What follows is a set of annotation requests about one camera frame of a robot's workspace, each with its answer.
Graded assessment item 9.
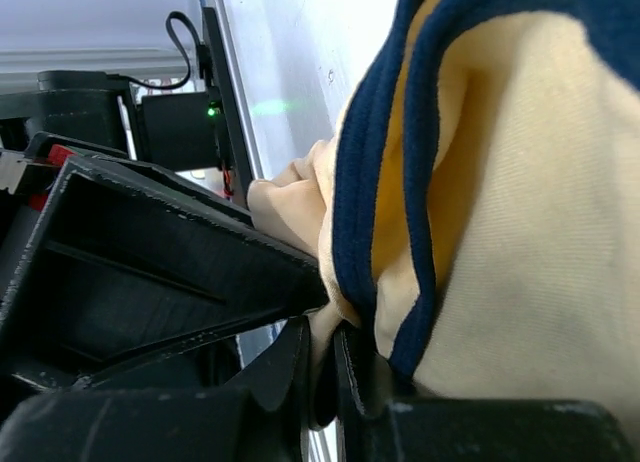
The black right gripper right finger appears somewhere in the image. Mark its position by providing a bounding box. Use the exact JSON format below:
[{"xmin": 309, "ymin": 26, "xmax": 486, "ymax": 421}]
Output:
[{"xmin": 333, "ymin": 326, "xmax": 393, "ymax": 461}]

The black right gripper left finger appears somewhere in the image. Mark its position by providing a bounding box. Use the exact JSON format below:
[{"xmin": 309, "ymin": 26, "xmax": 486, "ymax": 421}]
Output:
[{"xmin": 224, "ymin": 316, "xmax": 311, "ymax": 461}]

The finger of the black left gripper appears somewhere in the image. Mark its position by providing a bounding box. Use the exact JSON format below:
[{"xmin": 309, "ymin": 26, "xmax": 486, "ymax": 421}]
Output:
[{"xmin": 1, "ymin": 156, "xmax": 327, "ymax": 372}]

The beige underwear with navy trim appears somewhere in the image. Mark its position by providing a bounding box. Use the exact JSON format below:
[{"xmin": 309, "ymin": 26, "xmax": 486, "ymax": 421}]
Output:
[{"xmin": 248, "ymin": 0, "xmax": 639, "ymax": 413}]

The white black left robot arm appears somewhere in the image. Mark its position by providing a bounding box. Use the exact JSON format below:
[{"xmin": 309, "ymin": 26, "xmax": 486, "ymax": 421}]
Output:
[{"xmin": 1, "ymin": 71, "xmax": 326, "ymax": 391}]

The aluminium frame rail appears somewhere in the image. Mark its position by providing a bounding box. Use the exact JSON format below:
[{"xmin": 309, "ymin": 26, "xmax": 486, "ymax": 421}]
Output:
[{"xmin": 1, "ymin": 49, "xmax": 187, "ymax": 80}]

